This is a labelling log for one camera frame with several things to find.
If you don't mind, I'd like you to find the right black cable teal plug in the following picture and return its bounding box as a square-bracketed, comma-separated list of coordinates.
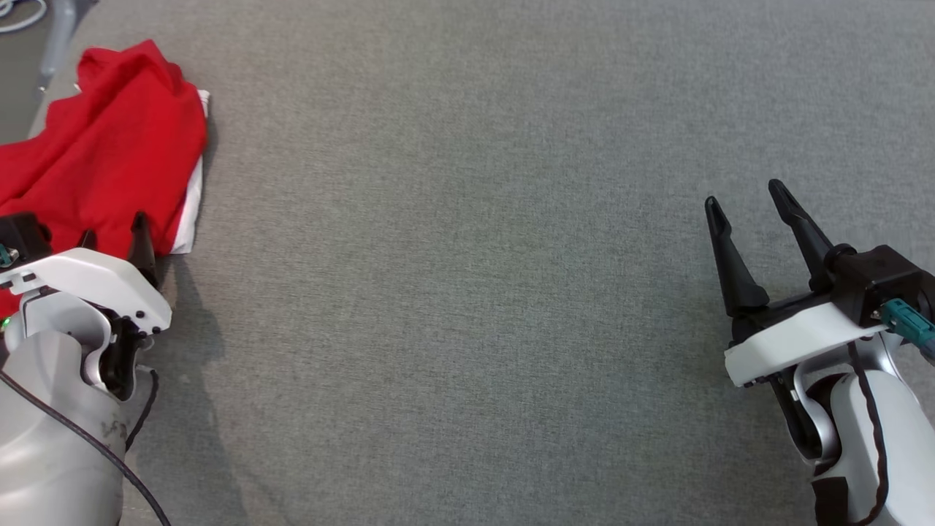
[880, 298, 935, 360]

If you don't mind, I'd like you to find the left black braided cable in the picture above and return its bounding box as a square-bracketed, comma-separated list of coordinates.
[126, 365, 159, 451]

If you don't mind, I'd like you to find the right black braided cable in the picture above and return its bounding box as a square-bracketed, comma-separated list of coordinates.
[847, 342, 890, 526]

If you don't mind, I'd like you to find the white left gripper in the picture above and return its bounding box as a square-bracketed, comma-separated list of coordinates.
[0, 212, 173, 338]

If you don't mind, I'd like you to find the black braided cable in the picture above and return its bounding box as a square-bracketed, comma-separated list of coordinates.
[126, 365, 159, 451]
[847, 342, 890, 526]

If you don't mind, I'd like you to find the grey partition post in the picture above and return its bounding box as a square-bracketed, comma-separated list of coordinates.
[38, 0, 83, 93]

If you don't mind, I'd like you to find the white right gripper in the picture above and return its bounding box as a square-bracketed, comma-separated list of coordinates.
[705, 179, 889, 389]

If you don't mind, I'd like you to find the white cable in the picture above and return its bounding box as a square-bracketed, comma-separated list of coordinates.
[0, 0, 49, 34]

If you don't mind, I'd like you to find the red white jersey number 23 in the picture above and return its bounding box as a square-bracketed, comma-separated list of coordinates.
[0, 39, 208, 316]

